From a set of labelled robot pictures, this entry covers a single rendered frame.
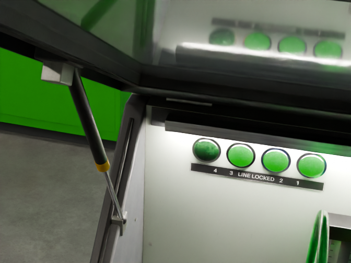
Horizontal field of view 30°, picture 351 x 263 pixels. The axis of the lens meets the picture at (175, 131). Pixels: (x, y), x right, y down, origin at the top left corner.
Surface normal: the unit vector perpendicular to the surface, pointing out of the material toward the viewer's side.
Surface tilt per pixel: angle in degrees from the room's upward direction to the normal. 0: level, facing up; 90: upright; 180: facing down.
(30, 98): 90
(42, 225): 0
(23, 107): 90
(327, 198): 90
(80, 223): 0
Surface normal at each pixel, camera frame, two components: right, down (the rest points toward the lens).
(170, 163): -0.21, 0.47
